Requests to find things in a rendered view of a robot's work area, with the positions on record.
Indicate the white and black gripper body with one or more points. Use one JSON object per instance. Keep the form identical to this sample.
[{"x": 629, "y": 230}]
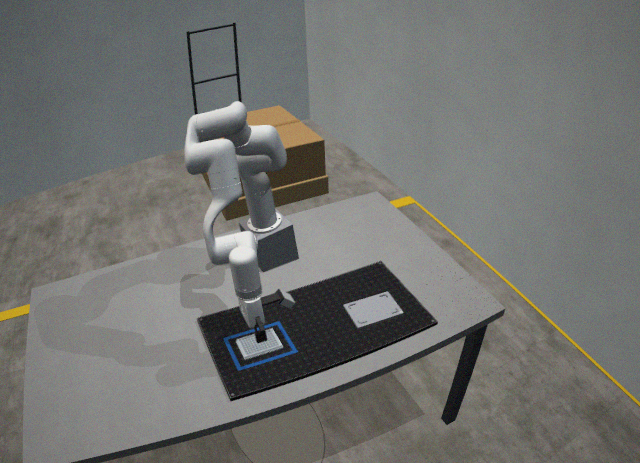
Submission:
[{"x": 250, "y": 312}]

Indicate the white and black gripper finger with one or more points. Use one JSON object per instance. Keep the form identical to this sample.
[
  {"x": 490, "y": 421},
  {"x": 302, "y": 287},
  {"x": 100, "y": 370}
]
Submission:
[{"x": 260, "y": 336}]

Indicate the blue tape outline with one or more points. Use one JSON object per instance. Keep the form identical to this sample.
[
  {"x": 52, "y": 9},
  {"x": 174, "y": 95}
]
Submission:
[{"x": 263, "y": 361}]

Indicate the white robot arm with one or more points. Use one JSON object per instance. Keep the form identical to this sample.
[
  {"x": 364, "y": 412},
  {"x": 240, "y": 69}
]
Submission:
[{"x": 219, "y": 159}]

